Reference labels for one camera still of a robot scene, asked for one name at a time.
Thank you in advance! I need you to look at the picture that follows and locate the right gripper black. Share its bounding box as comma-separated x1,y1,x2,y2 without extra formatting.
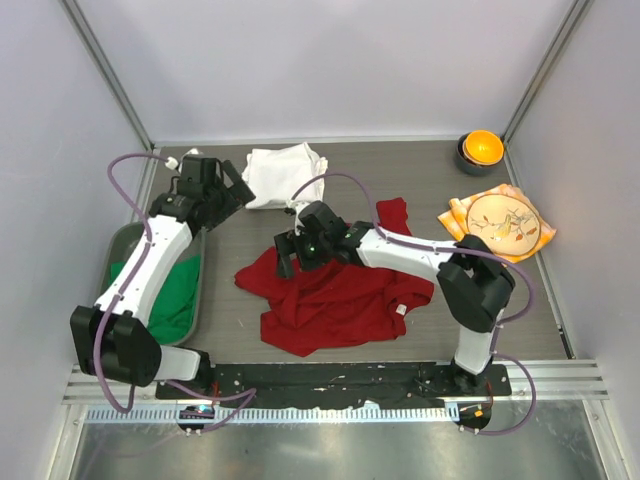
276,226,333,279

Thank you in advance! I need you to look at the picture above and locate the red t-shirt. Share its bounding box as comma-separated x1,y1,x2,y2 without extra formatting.
233,197,435,359

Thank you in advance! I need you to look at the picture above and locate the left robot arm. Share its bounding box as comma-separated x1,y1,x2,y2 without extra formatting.
70,152,255,399

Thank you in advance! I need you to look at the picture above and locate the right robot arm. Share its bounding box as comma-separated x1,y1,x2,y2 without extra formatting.
274,201,515,395

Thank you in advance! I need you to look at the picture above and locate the folded white t-shirt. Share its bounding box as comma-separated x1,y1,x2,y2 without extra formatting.
242,143,328,210

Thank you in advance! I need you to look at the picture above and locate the grey plastic tray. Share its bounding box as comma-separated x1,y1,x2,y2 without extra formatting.
99,222,205,346

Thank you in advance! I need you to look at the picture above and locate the green t-shirt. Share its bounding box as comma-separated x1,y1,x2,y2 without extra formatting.
109,254,202,346

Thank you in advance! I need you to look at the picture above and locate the orange checkered cloth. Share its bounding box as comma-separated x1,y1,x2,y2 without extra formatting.
438,184,556,263

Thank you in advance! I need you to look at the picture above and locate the orange bowl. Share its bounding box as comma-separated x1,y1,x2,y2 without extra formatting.
462,130,504,167

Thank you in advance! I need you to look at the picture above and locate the embroidered round plate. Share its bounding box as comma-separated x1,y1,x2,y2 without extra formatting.
466,194,541,256

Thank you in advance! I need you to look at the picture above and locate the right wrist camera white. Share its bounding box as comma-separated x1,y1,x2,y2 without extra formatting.
284,199,310,215

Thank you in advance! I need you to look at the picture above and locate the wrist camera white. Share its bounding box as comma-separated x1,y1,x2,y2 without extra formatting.
164,148,201,172
284,199,310,215

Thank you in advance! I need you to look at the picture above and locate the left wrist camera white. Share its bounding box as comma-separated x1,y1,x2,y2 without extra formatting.
164,148,201,172

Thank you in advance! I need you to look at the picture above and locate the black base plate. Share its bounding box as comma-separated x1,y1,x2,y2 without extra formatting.
186,362,512,410

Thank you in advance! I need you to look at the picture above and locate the white slotted cable duct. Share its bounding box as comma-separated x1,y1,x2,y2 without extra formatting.
85,402,459,425

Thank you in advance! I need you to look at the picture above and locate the aluminium rail frame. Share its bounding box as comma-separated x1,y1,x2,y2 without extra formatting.
62,359,609,405

